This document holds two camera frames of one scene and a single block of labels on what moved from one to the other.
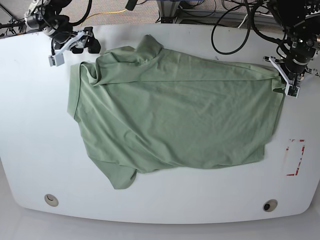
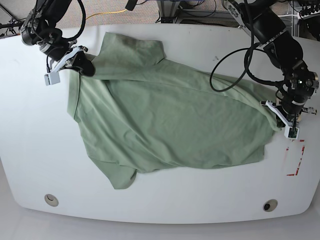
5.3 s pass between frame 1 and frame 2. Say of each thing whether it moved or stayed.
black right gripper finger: moved
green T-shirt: moved
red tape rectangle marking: stayed
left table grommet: stayed
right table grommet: stayed
